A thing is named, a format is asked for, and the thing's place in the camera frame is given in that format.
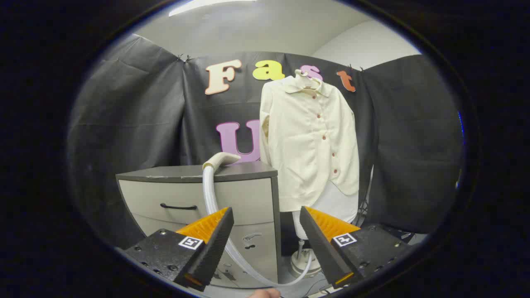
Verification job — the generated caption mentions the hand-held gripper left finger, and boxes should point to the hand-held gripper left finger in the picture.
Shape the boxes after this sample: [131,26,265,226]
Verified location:
[123,207,234,292]

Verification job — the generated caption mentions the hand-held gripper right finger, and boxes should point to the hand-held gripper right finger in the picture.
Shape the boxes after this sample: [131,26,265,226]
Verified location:
[299,206,414,289]

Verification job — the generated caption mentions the white garment steamer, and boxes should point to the white garment steamer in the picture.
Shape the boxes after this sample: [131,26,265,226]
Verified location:
[202,152,313,288]

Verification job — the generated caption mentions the cream button-up shirt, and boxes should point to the cream button-up shirt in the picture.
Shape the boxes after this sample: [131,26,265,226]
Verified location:
[259,74,360,212]

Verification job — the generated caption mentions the white clothes hanger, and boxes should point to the white clothes hanger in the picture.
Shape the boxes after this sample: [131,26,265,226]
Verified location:
[295,70,323,89]

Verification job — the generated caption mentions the white dress form stand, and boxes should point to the white dress form stand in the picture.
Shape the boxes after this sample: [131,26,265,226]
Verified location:
[290,182,360,278]

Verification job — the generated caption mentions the grey drawer cabinet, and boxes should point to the grey drawer cabinet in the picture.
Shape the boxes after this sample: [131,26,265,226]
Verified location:
[116,161,282,289]

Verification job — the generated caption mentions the black backdrop cloth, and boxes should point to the black backdrop cloth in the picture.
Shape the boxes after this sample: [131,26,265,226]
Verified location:
[68,33,464,249]

